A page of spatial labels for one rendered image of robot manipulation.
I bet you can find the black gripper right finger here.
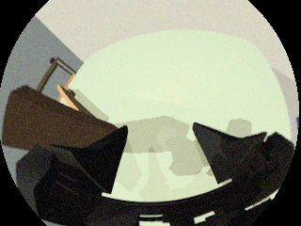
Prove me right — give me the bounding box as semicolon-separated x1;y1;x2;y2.
192;122;267;185

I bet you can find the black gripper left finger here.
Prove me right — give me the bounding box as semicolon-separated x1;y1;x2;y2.
49;124;128;193

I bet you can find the long wooden rail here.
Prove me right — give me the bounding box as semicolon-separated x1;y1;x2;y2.
57;86;95;117

